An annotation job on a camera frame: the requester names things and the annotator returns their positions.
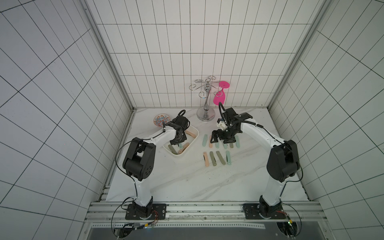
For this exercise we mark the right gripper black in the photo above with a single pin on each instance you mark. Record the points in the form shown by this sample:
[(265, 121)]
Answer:
[(226, 135)]

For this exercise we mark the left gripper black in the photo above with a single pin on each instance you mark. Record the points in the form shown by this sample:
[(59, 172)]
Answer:
[(183, 138)]

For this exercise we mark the large olive knife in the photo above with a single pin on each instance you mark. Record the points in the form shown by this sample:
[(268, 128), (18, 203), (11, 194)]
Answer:
[(172, 150)]

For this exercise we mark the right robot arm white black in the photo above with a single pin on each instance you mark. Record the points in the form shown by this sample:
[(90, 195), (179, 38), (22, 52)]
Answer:
[(283, 162)]

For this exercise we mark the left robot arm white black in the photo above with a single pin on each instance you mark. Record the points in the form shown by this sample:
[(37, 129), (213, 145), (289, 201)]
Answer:
[(139, 159)]

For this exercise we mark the peach knife leaning in box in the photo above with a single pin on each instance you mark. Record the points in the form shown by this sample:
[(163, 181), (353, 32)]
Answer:
[(191, 134)]

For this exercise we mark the white plastic storage box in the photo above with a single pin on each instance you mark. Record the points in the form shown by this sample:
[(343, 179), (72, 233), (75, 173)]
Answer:
[(190, 140)]

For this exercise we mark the peach knife lower in box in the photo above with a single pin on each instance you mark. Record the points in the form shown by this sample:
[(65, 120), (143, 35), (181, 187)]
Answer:
[(183, 148)]

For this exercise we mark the small patterned dish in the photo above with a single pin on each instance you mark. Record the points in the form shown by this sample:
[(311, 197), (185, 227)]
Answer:
[(161, 119)]

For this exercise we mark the chrome cup holder stand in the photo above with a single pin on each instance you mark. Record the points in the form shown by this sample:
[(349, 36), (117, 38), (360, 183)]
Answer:
[(205, 113)]

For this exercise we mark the pink plastic wine glass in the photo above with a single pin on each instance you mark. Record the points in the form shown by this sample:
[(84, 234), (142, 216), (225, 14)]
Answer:
[(220, 94)]

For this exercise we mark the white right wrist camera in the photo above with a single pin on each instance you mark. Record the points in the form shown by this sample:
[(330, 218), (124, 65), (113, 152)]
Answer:
[(221, 124)]

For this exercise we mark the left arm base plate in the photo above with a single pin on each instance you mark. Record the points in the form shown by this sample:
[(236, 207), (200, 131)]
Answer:
[(151, 212)]

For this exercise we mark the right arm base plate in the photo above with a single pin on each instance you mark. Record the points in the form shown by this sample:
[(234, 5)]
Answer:
[(265, 212)]

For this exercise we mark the aluminium mounting rail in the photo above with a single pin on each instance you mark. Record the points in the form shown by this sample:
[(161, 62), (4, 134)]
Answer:
[(203, 212)]

